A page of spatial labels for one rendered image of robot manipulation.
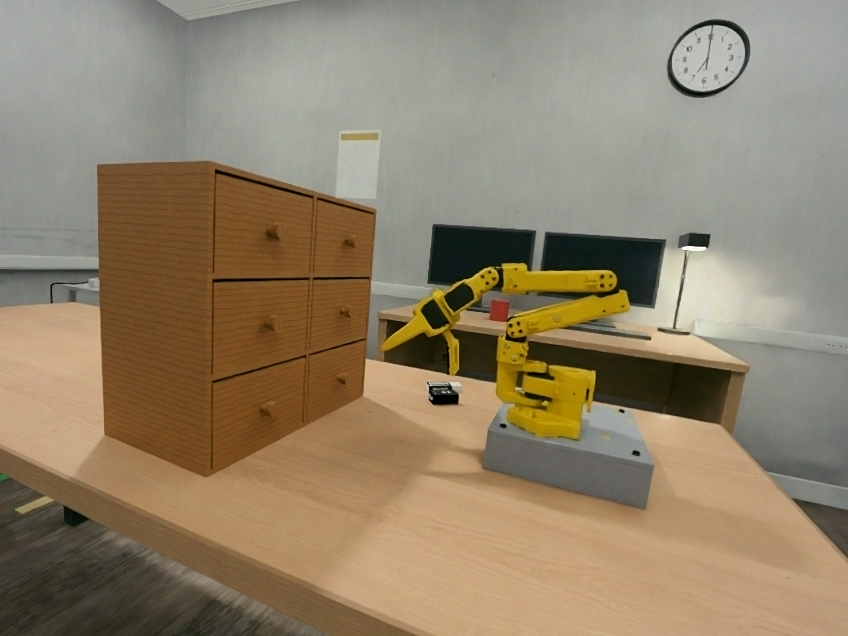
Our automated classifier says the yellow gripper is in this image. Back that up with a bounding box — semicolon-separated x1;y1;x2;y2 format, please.
381;289;460;377

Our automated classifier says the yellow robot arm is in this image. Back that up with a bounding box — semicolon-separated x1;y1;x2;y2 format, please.
440;264;630;440

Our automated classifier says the brown wooden chest of drawers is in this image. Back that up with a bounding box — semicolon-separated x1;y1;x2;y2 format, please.
97;161;377;478

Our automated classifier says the white eraser with black sleeve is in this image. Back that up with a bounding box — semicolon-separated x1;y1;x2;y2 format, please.
426;382;462;393

